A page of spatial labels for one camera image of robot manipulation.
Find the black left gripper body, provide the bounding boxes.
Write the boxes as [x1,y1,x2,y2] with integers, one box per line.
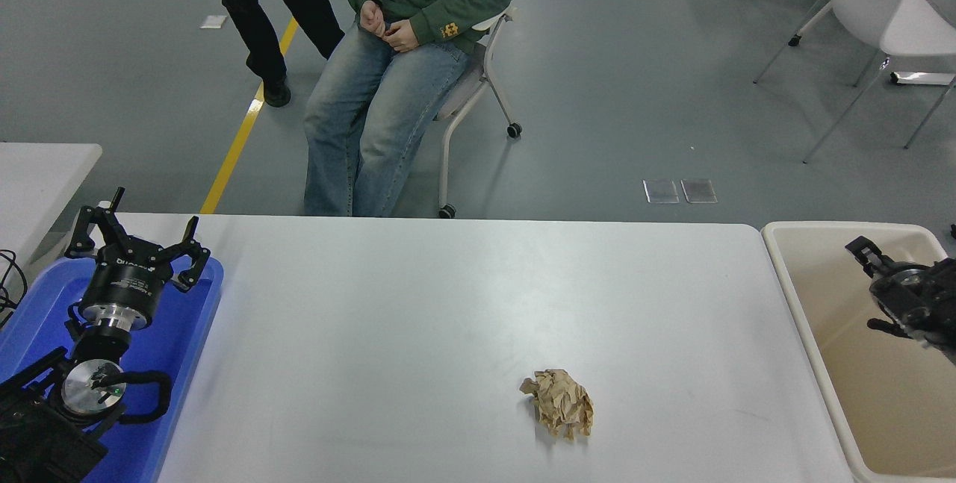
[82,244,177,314]

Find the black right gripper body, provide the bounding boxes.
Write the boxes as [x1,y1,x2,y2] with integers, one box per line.
[869,264,909,317]

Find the person's right hand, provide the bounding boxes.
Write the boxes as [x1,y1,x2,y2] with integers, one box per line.
[359,0,386,38]

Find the person's left hand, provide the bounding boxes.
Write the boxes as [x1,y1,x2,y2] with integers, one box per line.
[385,19,421,53]

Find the white side table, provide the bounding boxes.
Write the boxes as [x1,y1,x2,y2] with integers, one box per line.
[0,143,103,275]

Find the blue plastic tray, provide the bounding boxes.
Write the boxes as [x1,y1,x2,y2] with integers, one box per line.
[0,255,225,483]

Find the large pale plastic bin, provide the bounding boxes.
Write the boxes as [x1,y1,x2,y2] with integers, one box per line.
[760,219,956,483]

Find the clear floor plate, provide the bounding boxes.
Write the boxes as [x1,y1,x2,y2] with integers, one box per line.
[643,180,680,205]
[680,178,718,204]

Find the white table foot bar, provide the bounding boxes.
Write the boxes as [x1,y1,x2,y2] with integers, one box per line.
[890,72,956,87]

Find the person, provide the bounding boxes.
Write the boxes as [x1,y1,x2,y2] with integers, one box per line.
[158,0,346,108]
[302,0,518,217]

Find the grey chair with casters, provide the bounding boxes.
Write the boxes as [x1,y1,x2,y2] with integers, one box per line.
[433,5,524,219]

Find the crumpled tan paper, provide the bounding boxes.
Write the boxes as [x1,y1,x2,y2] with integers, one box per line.
[519,369,595,442]

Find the black cable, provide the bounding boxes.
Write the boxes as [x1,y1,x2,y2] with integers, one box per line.
[0,249,29,327]

